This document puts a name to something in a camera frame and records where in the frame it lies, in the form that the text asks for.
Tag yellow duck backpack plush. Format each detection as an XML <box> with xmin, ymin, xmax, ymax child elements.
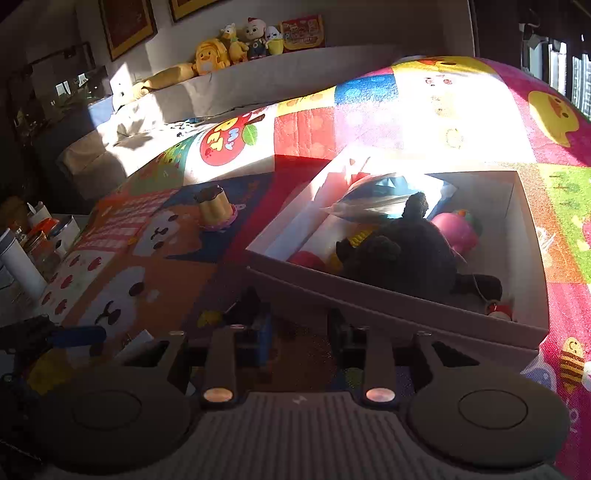
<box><xmin>193</xmin><ymin>38</ymin><xmax>230</xmax><ymax>76</ymax></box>

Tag white cylinder container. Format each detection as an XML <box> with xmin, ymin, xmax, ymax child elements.
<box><xmin>0</xmin><ymin>228</ymin><xmax>47</xmax><ymax>301</ymax></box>

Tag small red white figurine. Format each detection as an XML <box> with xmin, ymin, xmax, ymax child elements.
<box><xmin>485</xmin><ymin>301</ymin><xmax>513</xmax><ymax>322</ymax></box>

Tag banana plush toy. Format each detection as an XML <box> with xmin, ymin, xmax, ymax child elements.
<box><xmin>264</xmin><ymin>25</ymin><xmax>284</xmax><ymax>56</ymax></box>

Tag middle framed red picture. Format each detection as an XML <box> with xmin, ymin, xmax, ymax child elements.
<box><xmin>168</xmin><ymin>0</ymin><xmax>217</xmax><ymax>23</ymax></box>

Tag blue white bag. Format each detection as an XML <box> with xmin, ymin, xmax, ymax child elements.
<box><xmin>322</xmin><ymin>173</ymin><xmax>457</xmax><ymax>224</ymax></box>

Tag brown cushion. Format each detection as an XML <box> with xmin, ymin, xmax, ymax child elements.
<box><xmin>58</xmin><ymin>130</ymin><xmax>127</xmax><ymax>199</ymax></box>

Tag yellow pudding toy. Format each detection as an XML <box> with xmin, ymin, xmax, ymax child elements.
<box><xmin>193</xmin><ymin>185</ymin><xmax>238</xmax><ymax>231</ymax></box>

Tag left framed red picture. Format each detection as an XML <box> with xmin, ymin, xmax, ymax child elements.
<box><xmin>98</xmin><ymin>0</ymin><xmax>157</xmax><ymax>61</ymax></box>

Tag yellow long pillow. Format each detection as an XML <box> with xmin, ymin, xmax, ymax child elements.
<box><xmin>134</xmin><ymin>63</ymin><xmax>195</xmax><ymax>91</ymax></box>

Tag dark plush toy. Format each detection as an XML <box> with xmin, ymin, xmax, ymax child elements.
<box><xmin>335</xmin><ymin>192</ymin><xmax>503</xmax><ymax>303</ymax></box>

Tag framed red picture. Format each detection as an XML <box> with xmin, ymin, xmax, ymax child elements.
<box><xmin>168</xmin><ymin>0</ymin><xmax>217</xmax><ymax>23</ymax></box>
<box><xmin>98</xmin><ymin>0</ymin><xmax>157</xmax><ymax>61</ymax></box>

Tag pink round toy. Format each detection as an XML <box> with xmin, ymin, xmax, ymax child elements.
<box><xmin>431</xmin><ymin>209</ymin><xmax>483</xmax><ymax>255</ymax></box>

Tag colourful cartoon play mat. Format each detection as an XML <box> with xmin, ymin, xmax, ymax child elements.
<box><xmin>0</xmin><ymin>55</ymin><xmax>591</xmax><ymax>480</ymax></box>

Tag white cardboard box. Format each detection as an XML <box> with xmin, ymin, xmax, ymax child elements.
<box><xmin>247</xmin><ymin>152</ymin><xmax>549</xmax><ymax>371</ymax></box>

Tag baby doll plush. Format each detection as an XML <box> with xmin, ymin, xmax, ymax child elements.
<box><xmin>242</xmin><ymin>17</ymin><xmax>266</xmax><ymax>61</ymax></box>

